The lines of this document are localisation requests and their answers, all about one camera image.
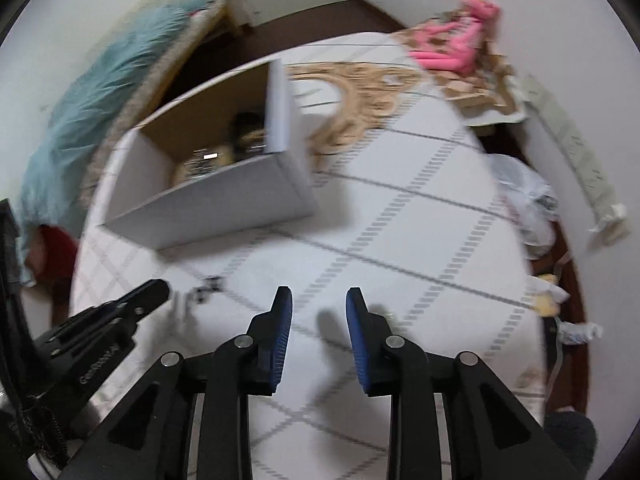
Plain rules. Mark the wooden bed with mattress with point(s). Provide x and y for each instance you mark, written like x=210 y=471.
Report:
x=165 y=67

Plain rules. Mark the brown checkered cushion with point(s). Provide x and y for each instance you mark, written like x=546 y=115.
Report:
x=470 y=87

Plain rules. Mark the person's black fleece pants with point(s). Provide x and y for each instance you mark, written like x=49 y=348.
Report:
x=570 y=435

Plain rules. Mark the crumpled white tissue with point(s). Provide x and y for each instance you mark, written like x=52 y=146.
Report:
x=580 y=332

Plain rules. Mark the pink plush toy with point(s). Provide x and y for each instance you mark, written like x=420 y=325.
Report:
x=450 y=57

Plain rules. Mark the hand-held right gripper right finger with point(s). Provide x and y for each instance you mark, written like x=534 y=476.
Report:
x=356 y=340

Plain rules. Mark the white cardboard box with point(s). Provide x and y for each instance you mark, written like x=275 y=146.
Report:
x=225 y=205

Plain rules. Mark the diamond-pattern white tablecloth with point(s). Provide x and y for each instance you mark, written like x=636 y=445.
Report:
x=425 y=220

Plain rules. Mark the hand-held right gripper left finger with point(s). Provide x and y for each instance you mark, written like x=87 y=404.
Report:
x=282 y=340

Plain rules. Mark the pink and teal cloth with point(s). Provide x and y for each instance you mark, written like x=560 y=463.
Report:
x=205 y=0

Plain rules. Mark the black case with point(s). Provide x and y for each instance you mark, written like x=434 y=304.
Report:
x=552 y=350

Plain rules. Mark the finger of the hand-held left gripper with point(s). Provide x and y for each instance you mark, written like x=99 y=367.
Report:
x=145 y=297
x=7 y=250

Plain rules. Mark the red storage box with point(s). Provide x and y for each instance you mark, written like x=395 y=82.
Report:
x=55 y=250

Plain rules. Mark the white power strip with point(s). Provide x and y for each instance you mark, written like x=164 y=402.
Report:
x=575 y=145

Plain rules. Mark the teal quilt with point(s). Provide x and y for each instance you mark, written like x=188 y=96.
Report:
x=90 y=110

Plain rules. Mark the tissue box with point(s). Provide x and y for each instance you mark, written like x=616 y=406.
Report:
x=546 y=302

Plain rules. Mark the white plastic bag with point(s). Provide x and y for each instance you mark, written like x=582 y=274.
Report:
x=530 y=210

